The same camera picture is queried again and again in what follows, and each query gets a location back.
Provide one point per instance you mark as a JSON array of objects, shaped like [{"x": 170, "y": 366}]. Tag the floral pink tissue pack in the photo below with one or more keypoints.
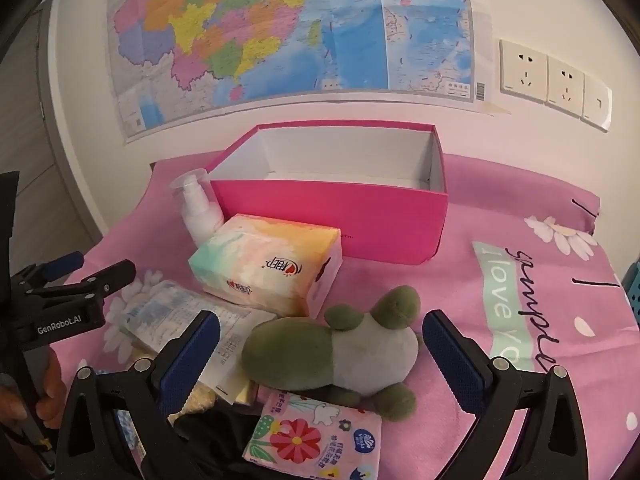
[{"x": 310, "y": 435}]

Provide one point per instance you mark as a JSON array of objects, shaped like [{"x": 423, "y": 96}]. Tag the person's left hand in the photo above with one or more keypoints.
[{"x": 53, "y": 385}]

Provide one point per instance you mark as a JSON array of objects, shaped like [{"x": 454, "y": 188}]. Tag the green grey plush toy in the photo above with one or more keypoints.
[{"x": 360, "y": 355}]

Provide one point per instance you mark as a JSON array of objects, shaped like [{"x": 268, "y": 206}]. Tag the white pump bottle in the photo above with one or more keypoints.
[{"x": 200, "y": 215}]

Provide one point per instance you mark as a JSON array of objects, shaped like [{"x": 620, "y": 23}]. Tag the beige plush toy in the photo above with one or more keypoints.
[{"x": 200, "y": 399}]

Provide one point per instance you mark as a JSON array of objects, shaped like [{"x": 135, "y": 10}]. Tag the pastel tissue box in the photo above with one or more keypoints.
[{"x": 260, "y": 260}]

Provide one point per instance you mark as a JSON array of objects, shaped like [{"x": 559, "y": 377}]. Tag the white printed plastic packet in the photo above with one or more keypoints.
[{"x": 235, "y": 355}]

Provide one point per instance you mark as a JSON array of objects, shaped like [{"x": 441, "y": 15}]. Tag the blue plastic basket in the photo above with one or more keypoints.
[{"x": 634, "y": 295}]

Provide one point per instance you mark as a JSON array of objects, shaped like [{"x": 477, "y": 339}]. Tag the blue checkered cloth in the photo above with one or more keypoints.
[{"x": 125, "y": 427}]

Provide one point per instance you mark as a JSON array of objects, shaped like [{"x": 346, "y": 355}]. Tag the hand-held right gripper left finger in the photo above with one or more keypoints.
[{"x": 192, "y": 360}]

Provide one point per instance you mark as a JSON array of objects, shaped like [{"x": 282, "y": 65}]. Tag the grey door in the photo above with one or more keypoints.
[{"x": 45, "y": 135}]

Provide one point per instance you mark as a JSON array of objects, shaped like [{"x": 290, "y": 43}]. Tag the colourful wall map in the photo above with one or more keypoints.
[{"x": 250, "y": 35}]

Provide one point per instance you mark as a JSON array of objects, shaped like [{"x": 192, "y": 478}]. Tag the pink printed bed sheet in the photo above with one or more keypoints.
[{"x": 450, "y": 280}]

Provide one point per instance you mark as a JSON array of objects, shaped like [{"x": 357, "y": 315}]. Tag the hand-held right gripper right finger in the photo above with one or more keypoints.
[{"x": 452, "y": 355}]

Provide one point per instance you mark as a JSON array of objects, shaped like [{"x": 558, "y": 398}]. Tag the pink cardboard box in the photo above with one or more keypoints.
[{"x": 325, "y": 215}]

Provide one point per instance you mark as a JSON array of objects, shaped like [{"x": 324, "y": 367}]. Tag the black cloth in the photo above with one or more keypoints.
[{"x": 215, "y": 440}]

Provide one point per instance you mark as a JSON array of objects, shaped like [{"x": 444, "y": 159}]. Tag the clear crinkled plastic packet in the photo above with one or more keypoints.
[{"x": 150, "y": 315}]

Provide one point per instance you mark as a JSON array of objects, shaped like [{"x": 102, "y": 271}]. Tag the white wall plate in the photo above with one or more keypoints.
[{"x": 597, "y": 105}]

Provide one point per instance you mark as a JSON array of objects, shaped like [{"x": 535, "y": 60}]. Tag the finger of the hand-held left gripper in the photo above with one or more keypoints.
[
  {"x": 107, "y": 280},
  {"x": 65, "y": 264}
]

